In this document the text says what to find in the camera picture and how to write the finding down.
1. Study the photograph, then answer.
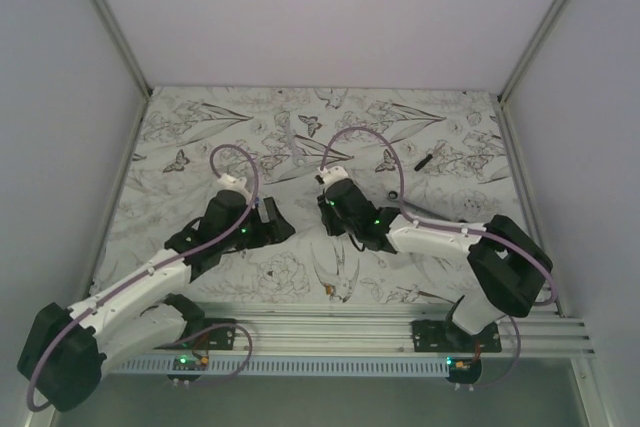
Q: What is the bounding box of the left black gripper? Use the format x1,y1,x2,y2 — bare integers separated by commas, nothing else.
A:
220,197,294,251

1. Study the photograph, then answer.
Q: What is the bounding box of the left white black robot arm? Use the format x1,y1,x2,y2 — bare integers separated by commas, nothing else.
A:
17,189,295,412

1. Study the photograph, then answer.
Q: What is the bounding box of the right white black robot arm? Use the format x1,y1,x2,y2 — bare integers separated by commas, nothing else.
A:
317,179,553,352

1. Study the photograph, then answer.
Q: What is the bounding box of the ratchet wrench tool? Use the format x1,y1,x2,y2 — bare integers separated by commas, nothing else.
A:
387,190,448,221

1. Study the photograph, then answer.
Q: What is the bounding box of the small black screwdriver bit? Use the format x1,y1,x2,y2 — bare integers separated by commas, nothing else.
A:
413,149,439,172

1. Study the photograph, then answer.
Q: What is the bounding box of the silver open-end wrench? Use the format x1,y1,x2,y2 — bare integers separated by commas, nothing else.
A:
274,112,306,167

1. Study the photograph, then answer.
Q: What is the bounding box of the left green controller board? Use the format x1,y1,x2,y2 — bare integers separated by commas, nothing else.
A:
167,354,208,387

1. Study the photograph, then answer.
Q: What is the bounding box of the green controller board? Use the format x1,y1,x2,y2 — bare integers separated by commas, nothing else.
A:
446,357,482,390
167,354,208,387

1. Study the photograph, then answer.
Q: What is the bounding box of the right green controller board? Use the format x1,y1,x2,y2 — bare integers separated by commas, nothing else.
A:
446,357,482,390

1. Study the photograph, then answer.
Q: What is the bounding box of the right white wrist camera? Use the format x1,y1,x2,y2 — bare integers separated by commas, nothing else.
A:
315,166,349,188

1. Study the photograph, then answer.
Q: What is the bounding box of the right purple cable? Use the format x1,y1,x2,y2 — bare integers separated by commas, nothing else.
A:
319,127,557,308

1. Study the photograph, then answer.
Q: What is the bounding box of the aluminium mounting rail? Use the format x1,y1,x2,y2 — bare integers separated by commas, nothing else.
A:
47,300,596,361

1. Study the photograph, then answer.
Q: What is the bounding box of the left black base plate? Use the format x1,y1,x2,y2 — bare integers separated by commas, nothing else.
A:
156,318,238,351

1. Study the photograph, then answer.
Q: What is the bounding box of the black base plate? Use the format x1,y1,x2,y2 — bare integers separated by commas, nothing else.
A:
410,319,502,354
156,318,238,351

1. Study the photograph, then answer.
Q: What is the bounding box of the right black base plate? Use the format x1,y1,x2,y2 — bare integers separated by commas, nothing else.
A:
410,319,502,354

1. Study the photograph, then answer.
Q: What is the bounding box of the slotted grey cable duct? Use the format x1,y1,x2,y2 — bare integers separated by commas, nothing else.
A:
115,354,448,378

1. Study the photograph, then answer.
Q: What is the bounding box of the left aluminium frame post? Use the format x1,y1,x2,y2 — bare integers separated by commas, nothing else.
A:
89,0,153,99

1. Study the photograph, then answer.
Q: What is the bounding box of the aluminium frame post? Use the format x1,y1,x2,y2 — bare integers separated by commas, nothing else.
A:
89,0,153,99
497,0,571,106

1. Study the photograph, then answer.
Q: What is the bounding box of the right aluminium frame post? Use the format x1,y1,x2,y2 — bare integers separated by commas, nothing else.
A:
497,0,571,106

